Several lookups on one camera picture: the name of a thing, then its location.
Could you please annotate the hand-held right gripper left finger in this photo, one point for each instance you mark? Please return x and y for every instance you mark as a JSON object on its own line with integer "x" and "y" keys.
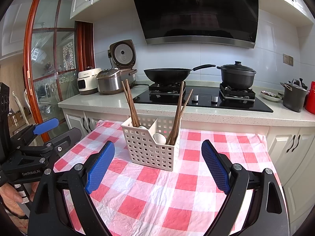
{"x": 101, "y": 167}

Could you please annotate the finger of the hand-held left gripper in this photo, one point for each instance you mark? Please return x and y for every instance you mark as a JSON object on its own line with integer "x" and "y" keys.
{"x": 45, "y": 125}
{"x": 66, "y": 137}

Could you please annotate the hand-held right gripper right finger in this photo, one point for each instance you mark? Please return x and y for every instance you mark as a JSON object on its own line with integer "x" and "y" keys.
{"x": 216, "y": 167}

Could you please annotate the white perforated plastic basket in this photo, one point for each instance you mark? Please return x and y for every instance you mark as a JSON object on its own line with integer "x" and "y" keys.
{"x": 147, "y": 152}

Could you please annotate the person's left hand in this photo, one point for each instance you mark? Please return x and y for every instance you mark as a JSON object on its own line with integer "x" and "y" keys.
{"x": 11, "y": 196}

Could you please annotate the red white checkered tablecloth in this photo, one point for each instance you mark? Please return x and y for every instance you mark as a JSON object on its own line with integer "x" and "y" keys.
{"x": 192, "y": 184}

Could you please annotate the white ornate chair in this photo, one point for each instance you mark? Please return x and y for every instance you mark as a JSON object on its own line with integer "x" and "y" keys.
{"x": 17, "y": 100}

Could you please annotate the white small cooker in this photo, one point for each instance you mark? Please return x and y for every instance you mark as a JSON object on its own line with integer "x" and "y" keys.
{"x": 87, "y": 81}

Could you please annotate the black glass gas stove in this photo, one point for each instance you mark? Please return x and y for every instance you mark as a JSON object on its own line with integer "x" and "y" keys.
{"x": 204, "y": 103}

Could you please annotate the silver rice cooker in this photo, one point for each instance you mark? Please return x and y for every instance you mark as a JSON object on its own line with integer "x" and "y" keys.
{"x": 110, "y": 82}

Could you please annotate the wooden framed glass door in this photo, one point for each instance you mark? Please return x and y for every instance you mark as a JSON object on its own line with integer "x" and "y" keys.
{"x": 27, "y": 54}

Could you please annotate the white plate with food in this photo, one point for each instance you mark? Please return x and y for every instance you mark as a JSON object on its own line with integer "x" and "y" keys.
{"x": 270, "y": 95}

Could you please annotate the black pot with lid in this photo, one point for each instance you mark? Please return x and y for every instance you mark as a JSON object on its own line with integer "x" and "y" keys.
{"x": 237, "y": 78}

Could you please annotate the grey stockpot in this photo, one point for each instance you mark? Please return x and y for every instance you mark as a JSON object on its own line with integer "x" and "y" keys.
{"x": 294, "y": 100}

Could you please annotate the black wok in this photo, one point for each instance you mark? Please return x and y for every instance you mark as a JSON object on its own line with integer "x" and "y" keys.
{"x": 167, "y": 75}

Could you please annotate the red thermos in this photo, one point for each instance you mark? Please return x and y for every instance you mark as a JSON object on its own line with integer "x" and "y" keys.
{"x": 311, "y": 100}

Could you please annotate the black kettle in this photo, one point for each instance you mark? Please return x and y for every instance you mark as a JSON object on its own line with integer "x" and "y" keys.
{"x": 301, "y": 82}

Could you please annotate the black glass range hood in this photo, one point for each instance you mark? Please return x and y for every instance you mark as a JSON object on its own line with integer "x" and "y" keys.
{"x": 196, "y": 17}

